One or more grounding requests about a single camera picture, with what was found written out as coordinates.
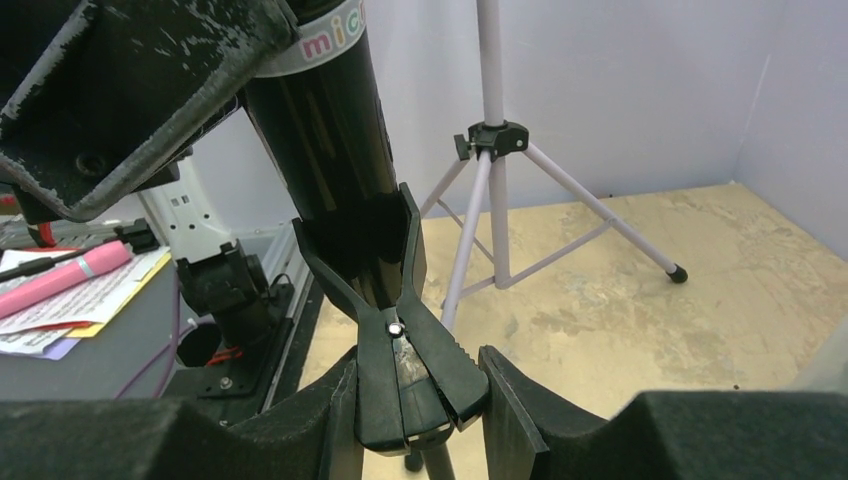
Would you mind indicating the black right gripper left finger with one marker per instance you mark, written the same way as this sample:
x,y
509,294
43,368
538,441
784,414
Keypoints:
x,y
307,436

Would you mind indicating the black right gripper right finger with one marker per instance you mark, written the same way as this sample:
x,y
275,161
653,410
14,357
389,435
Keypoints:
x,y
532,433

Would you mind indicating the pink marker pen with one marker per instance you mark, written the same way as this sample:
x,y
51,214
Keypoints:
x,y
95,262

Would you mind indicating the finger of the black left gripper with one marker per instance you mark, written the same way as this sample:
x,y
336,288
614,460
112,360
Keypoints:
x,y
97,97

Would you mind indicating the black clarinet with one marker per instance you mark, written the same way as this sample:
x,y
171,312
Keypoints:
x,y
318,112

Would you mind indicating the stack of papers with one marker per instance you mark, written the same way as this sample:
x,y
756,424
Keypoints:
x,y
50,329

